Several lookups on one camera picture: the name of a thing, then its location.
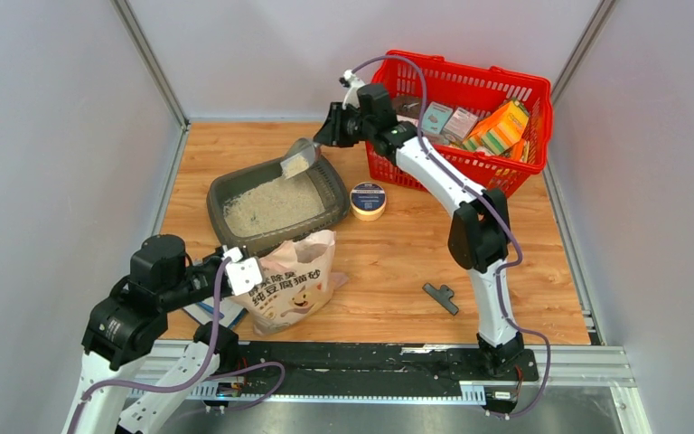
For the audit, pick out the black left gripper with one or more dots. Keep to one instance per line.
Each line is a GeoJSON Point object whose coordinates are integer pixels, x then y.
{"type": "Point", "coordinates": [218, 259]}

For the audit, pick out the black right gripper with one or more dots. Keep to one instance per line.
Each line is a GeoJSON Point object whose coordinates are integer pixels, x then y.
{"type": "Point", "coordinates": [332, 133]}

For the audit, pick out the silver metal scoop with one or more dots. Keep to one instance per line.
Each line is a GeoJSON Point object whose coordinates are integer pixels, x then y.
{"type": "Point", "coordinates": [302, 155]}

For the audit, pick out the pink cat litter bag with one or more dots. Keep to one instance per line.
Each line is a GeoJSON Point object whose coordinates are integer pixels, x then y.
{"type": "Point", "coordinates": [299, 280]}

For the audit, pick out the black bag clip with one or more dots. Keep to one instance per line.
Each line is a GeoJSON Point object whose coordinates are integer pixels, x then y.
{"type": "Point", "coordinates": [443, 296]}

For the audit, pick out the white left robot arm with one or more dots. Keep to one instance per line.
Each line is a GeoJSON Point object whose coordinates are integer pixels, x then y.
{"type": "Point", "coordinates": [122, 331]}

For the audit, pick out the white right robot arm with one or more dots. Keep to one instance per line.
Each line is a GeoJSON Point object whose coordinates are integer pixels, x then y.
{"type": "Point", "coordinates": [479, 234]}

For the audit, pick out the grey litter box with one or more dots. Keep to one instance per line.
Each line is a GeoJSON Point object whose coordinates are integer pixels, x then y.
{"type": "Point", "coordinates": [258, 209]}

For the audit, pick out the yellow tape roll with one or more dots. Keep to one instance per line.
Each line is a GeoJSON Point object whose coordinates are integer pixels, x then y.
{"type": "Point", "coordinates": [368, 201]}

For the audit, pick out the teal sponge pack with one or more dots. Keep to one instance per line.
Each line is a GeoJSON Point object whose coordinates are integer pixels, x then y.
{"type": "Point", "coordinates": [435, 117]}

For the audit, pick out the red shopping basket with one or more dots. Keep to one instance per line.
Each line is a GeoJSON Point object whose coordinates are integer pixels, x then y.
{"type": "Point", "coordinates": [480, 91]}

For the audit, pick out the orange sponge pack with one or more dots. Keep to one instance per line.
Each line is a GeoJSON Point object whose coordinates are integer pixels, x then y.
{"type": "Point", "coordinates": [501, 134]}

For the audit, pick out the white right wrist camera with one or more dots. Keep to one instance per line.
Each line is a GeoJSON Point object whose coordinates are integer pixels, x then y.
{"type": "Point", "coordinates": [352, 82]}

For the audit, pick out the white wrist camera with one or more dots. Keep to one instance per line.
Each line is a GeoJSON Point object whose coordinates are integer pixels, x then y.
{"type": "Point", "coordinates": [352, 82]}
{"type": "Point", "coordinates": [243, 272]}

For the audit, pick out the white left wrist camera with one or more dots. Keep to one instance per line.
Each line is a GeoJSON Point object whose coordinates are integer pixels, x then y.
{"type": "Point", "coordinates": [243, 272]}

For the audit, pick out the black mounting rail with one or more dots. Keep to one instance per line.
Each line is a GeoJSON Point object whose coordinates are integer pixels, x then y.
{"type": "Point", "coordinates": [368, 370]}

